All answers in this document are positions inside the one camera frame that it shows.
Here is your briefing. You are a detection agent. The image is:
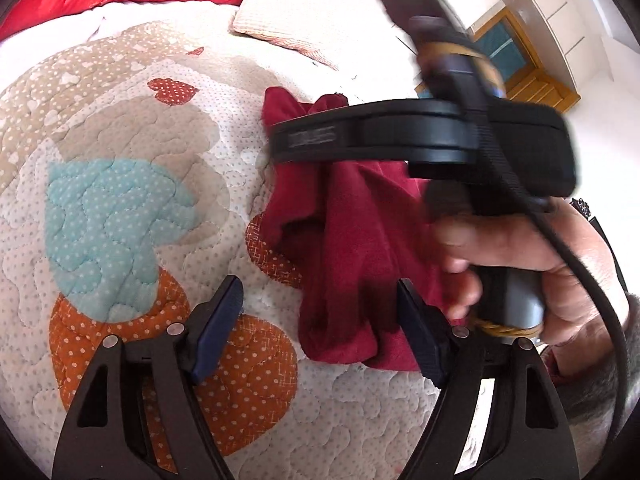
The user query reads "heart pattern quilt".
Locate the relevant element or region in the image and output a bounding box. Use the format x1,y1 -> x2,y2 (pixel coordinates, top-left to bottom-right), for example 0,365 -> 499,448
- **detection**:
1,24 -> 437,479

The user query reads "dark red knit garment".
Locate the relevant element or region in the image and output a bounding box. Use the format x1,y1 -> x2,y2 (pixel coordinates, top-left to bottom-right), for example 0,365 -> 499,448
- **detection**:
259,86 -> 469,373

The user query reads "pink corduroy pillow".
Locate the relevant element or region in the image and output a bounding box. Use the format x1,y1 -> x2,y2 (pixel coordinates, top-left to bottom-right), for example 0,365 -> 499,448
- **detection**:
228,0 -> 342,72

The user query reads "white bed sheet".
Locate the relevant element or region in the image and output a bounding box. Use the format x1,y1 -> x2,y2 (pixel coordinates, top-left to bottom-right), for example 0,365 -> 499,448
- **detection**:
1,1 -> 238,88

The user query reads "person's right hand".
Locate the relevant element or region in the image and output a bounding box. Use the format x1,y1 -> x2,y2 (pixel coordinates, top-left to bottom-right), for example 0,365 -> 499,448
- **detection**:
425,198 -> 629,377

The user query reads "grey sleeve forearm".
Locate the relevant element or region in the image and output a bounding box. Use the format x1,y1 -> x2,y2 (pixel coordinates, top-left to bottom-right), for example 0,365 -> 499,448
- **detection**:
541,199 -> 640,461

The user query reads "wooden door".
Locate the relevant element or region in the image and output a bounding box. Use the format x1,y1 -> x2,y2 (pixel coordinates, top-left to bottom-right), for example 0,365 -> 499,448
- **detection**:
416,9 -> 580,113

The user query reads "black cable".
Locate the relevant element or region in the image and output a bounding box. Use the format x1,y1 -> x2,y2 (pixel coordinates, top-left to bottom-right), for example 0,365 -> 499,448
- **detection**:
451,66 -> 629,456

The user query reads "white glossy wardrobe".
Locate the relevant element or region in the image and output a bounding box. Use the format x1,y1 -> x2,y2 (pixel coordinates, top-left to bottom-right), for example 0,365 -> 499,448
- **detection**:
446,0 -> 611,92

